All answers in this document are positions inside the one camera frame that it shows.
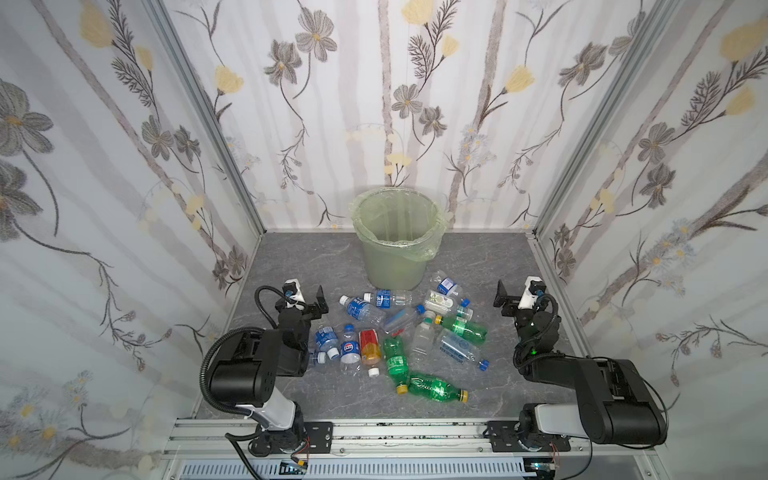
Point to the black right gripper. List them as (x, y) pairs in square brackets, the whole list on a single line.
[(516, 305)]

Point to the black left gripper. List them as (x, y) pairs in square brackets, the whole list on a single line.
[(303, 308)]

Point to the crushed clear bottle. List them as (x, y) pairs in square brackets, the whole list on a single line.
[(327, 341)]

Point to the green sprite bottle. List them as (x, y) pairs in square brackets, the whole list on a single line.
[(435, 388), (397, 363), (468, 330)]

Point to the small clear bottle white cap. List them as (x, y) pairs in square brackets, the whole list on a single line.
[(318, 360)]

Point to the clear bottle blue cap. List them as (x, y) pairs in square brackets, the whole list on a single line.
[(460, 350), (402, 320)]

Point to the small clear bottle blue label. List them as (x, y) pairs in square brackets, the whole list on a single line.
[(447, 286)]

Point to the Pepsi bottle blue label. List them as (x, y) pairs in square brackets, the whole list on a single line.
[(350, 360)]

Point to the red yellow label bottle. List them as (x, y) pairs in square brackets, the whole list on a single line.
[(370, 347)]

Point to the square clear bottle white cap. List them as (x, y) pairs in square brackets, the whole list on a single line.
[(422, 341)]

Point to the green Sprite bottle front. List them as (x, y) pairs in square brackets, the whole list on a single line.
[(435, 388)]

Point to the clear bottle green white label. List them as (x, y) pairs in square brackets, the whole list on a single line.
[(447, 305)]

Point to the blue label water bottle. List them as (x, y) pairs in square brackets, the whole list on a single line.
[(363, 311)]

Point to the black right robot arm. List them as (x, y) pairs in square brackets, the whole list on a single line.
[(614, 404)]

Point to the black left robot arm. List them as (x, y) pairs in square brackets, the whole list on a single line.
[(238, 373)]

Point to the mesh bin with green liner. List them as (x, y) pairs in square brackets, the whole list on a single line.
[(401, 230)]

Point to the Pocari Sweat clear bottle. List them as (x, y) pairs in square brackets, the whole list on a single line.
[(389, 299)]

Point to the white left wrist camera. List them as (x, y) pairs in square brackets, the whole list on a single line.
[(293, 294)]

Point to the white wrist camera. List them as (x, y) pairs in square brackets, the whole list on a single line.
[(533, 289), (293, 294)]

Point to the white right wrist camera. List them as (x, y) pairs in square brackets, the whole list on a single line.
[(533, 289)]

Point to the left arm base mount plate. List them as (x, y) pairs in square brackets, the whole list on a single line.
[(302, 438)]

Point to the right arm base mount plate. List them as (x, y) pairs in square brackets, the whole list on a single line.
[(506, 436)]

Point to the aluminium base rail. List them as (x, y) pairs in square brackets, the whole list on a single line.
[(400, 449)]

